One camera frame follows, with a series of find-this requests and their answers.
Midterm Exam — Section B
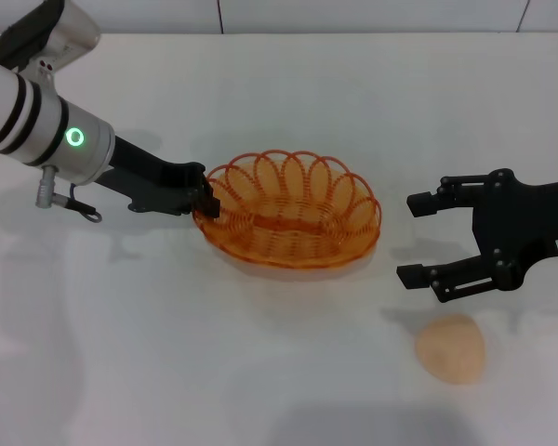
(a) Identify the beige round bread bun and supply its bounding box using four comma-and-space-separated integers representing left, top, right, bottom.
415, 313, 486, 386

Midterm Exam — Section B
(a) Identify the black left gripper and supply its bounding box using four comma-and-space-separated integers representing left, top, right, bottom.
90, 134, 222, 220

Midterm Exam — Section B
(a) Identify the left arm connector cable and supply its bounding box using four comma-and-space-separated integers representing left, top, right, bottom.
33, 165, 104, 225

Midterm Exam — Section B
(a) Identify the orange plastic wire basket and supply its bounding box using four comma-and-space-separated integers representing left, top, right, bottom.
193, 149, 383, 271

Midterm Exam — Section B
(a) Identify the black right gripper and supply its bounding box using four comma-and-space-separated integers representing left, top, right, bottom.
395, 167, 558, 305

